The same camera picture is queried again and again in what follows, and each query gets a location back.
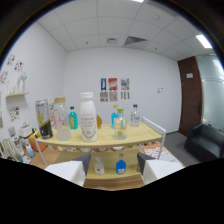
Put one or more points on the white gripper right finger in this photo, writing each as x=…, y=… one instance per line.
x=158, y=169

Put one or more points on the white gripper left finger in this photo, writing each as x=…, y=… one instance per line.
x=71, y=170

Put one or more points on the clear bottle green cap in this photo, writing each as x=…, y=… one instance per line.
x=120, y=128

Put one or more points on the orange patterned paper mat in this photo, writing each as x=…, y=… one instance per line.
x=155, y=151

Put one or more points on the clear bottle red label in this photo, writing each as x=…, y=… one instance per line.
x=99, y=168

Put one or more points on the blue liquor bottle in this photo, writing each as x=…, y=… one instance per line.
x=121, y=166

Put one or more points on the pale blue small bottle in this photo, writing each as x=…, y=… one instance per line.
x=30, y=150

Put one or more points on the orange basket with fruit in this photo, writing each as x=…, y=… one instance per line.
x=33, y=144

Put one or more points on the glass jar cork lid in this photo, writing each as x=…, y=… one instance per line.
x=62, y=123

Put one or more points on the teal liquid bottle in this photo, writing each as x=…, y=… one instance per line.
x=73, y=120

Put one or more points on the large white milk bottle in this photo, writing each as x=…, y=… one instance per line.
x=88, y=121

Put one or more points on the black armchair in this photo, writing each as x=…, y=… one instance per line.
x=205, y=141

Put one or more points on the small orange bottle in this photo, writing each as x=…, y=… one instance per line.
x=99, y=122

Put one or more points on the tall black yellow can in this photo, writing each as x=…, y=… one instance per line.
x=44, y=120

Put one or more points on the white boxy appliance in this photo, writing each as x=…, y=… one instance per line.
x=25, y=130

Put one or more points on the small light blue bottle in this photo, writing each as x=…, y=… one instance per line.
x=113, y=118

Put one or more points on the brown door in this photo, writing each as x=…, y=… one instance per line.
x=190, y=96

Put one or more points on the white vase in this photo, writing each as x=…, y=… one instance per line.
x=22, y=83

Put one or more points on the white frame wooden shelf rack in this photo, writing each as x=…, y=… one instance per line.
x=106, y=135

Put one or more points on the blue wall poster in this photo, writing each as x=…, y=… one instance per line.
x=103, y=84

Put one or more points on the multicolour wall poster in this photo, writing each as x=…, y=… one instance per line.
x=125, y=84

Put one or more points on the wooden wall shelf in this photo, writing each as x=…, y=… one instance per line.
x=17, y=94

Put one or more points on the red wall poster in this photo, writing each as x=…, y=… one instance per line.
x=112, y=84

